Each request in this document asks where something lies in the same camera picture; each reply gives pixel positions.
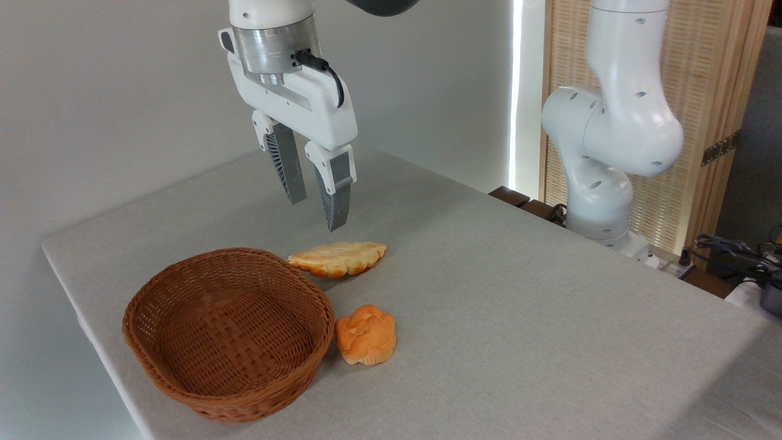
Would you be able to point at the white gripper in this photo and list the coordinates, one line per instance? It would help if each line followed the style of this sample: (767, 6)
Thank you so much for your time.
(299, 104)

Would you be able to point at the round orange knotted bread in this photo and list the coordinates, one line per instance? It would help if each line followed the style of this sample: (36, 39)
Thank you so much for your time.
(366, 336)

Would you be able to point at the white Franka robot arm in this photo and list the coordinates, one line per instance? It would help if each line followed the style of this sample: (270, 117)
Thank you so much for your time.
(617, 122)

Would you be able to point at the flat pale leaf-shaped bread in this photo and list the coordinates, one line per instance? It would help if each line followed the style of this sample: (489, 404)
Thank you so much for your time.
(339, 256)

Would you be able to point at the brown wicker basket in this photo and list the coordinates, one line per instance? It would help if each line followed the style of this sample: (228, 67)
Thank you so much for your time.
(232, 342)

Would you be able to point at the dark brown wooden block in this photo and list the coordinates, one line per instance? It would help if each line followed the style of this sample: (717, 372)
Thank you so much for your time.
(509, 195)
(540, 209)

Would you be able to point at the grey tablecloth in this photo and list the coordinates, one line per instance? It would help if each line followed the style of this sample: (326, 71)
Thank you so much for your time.
(519, 336)

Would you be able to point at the light wooden slatted screen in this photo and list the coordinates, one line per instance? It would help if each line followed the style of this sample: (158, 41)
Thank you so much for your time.
(702, 61)

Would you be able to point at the black screen hinge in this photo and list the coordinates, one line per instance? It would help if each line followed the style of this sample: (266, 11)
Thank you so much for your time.
(721, 148)

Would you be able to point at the grey metal box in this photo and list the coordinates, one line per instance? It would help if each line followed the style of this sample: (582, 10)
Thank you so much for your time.
(773, 296)

